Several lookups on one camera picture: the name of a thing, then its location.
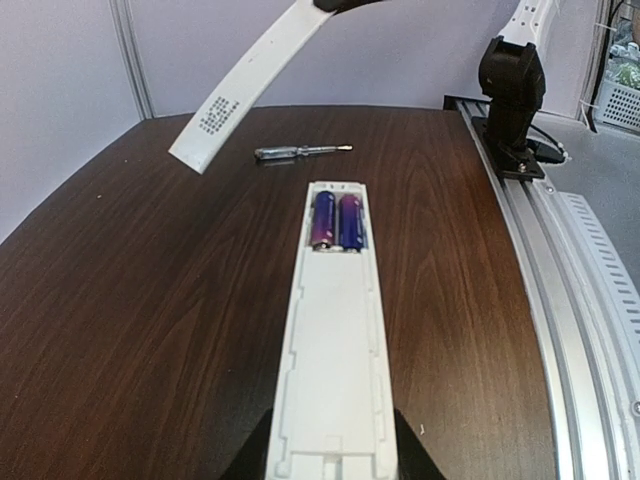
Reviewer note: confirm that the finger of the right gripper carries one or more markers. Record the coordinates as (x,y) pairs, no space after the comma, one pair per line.
(341,6)

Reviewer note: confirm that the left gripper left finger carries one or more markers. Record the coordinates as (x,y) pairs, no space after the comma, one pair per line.
(250,461)

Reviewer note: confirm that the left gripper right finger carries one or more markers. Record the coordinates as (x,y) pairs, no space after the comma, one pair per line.
(414,462)

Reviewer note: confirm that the white remote control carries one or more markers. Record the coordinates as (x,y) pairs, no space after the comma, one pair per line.
(333,415)

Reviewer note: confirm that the white battery cover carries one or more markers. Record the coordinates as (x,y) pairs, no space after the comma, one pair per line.
(231,100)

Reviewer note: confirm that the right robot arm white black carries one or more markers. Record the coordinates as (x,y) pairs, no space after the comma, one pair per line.
(511,74)

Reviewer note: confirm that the right purple battery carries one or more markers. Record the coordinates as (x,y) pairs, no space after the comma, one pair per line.
(351,230)

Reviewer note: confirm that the purple battery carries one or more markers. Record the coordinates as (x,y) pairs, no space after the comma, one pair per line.
(323,222)
(351,230)

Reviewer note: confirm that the left purple battery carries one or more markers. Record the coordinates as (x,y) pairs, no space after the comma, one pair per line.
(323,222)

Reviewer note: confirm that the white perforated basket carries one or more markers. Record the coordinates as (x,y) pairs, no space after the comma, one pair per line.
(618,99)

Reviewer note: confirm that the clear handle screwdriver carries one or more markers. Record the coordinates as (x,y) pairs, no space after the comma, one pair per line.
(268,154)

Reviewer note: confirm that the front aluminium rail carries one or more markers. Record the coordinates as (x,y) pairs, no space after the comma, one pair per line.
(591,372)

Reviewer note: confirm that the left aluminium frame post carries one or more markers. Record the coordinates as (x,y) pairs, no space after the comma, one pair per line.
(125,33)

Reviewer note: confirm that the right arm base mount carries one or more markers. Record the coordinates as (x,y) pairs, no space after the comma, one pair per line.
(507,163)

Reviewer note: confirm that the white perforated cable tray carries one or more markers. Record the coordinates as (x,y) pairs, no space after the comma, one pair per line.
(609,265)

